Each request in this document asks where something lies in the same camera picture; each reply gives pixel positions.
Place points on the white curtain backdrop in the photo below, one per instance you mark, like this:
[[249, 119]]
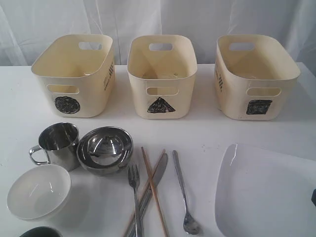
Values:
[[28, 27]]

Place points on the cream bin with triangle mark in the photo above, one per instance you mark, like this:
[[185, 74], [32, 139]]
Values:
[[162, 71]]

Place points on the long steel spoon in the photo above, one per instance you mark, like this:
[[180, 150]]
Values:
[[190, 225]]

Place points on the wooden chopstick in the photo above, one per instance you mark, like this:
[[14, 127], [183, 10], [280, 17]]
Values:
[[153, 188], [145, 187]]

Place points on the steel table knife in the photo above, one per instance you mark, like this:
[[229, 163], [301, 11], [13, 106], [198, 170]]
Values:
[[158, 172]]

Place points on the steel mug with handle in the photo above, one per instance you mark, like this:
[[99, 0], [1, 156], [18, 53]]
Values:
[[59, 142]]

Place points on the cream bin with square mark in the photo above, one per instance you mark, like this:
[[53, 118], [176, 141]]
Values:
[[254, 76]]

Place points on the dark object at right edge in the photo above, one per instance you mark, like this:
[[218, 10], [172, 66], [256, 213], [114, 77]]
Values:
[[313, 197]]

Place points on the steel fork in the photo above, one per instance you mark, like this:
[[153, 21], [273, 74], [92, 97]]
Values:
[[134, 181]]

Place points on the dark green cup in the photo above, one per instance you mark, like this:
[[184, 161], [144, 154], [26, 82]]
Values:
[[43, 231]]

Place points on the white ceramic bowl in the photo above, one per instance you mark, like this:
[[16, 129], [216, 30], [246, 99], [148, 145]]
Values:
[[39, 193]]

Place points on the white square plate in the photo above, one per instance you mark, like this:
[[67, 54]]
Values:
[[262, 193]]

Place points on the cream bin with circle mark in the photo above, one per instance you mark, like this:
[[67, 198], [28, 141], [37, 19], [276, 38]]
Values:
[[77, 74]]

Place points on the stainless steel bowl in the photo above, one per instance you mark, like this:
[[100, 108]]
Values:
[[105, 151]]

